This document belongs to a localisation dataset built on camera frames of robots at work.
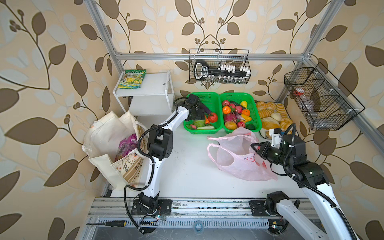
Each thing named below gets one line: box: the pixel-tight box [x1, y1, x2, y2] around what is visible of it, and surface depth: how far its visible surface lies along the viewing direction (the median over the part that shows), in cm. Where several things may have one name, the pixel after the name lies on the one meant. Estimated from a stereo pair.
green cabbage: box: [194, 119, 205, 127], surface depth 103 cm
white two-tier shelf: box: [112, 71, 175, 116], surface depth 87 cm
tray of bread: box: [255, 100, 294, 140], surface depth 110 cm
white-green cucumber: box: [196, 125, 215, 130], surface depth 104 cm
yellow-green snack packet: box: [118, 69, 147, 90], surface depth 86 cm
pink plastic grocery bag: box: [207, 127, 278, 182], surface depth 71 cm
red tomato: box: [208, 112, 218, 123], surface depth 106 cm
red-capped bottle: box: [293, 87, 305, 96], surface depth 84 cm
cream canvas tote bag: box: [81, 111, 150, 190], surface depth 77 cm
